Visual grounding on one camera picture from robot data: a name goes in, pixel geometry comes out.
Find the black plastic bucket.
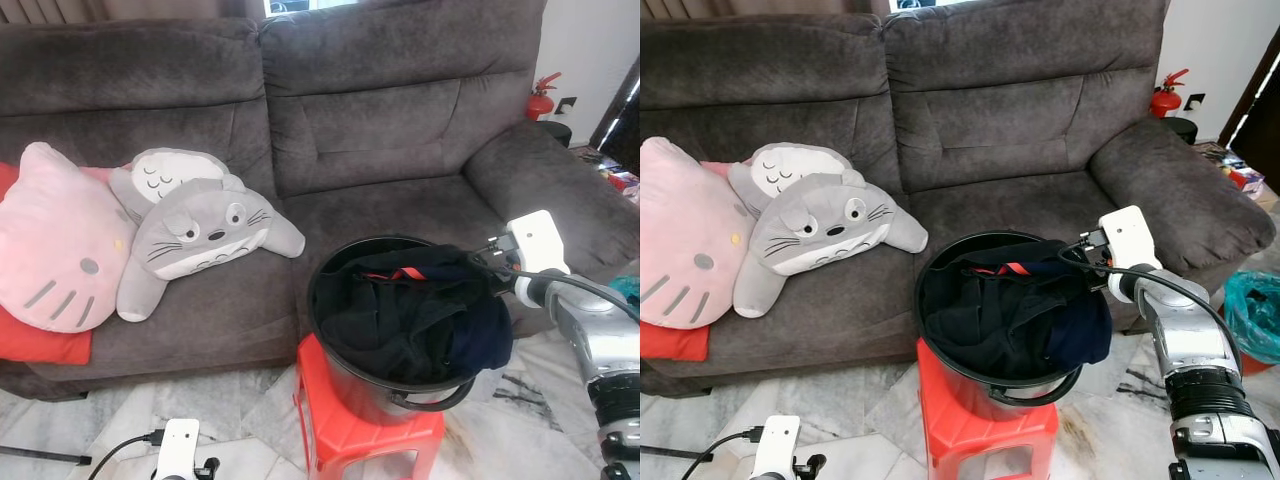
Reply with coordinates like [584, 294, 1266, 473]
[913, 230, 1113, 408]
[306, 235, 513, 413]

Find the red plastic stool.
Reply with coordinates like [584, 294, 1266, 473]
[295, 333, 446, 480]
[915, 338, 1061, 480]

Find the grey open-eyed Totoro plush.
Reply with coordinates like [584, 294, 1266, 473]
[733, 173, 929, 318]
[115, 178, 308, 323]

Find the dark grey fabric sofa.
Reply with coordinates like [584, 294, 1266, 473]
[0, 0, 641, 401]
[640, 0, 1266, 396]

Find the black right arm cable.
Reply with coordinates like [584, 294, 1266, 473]
[1060, 245, 1246, 376]
[480, 262, 641, 326]

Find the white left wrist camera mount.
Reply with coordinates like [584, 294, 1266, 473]
[155, 418, 201, 480]
[752, 415, 801, 480]

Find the grey closed-eyed Totoro plush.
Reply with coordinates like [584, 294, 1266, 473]
[108, 148, 246, 226]
[727, 143, 866, 216]

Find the brown curtain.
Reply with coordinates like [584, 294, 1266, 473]
[640, 0, 891, 21]
[0, 0, 266, 26]

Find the bright window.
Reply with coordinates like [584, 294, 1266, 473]
[890, 0, 986, 13]
[262, 0, 363, 19]

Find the black garment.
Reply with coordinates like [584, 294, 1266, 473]
[920, 240, 1101, 381]
[315, 245, 501, 386]

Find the pink cat face pillow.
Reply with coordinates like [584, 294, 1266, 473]
[0, 142, 136, 334]
[640, 137, 753, 329]

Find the navy blue garment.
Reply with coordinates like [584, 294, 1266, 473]
[440, 295, 514, 379]
[1045, 290, 1114, 373]

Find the red fire extinguisher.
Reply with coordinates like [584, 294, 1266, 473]
[1150, 68, 1191, 119]
[527, 72, 563, 123]

